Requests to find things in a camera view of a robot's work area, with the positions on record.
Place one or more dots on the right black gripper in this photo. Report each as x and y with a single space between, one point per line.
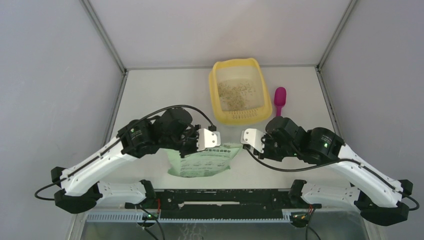
266 138

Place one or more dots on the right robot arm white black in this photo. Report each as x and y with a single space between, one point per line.
377 197

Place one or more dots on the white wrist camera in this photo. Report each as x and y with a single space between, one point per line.
253 137
207 139

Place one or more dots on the white slotted cable duct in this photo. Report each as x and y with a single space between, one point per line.
139 217

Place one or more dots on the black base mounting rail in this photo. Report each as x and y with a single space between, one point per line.
231 203

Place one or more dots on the scattered clean litter grains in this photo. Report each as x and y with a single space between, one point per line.
236 95

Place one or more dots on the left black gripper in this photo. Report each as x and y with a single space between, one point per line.
193 131

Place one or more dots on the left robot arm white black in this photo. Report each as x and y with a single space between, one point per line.
82 187

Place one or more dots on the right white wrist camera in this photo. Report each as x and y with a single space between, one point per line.
253 137

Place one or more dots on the yellow plastic litter box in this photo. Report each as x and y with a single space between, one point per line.
247 69

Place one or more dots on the green cat litter bag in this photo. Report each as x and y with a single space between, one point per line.
206 163

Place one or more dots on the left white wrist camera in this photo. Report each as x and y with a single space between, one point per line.
207 139

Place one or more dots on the pink plastic litter scoop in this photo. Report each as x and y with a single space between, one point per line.
280 98

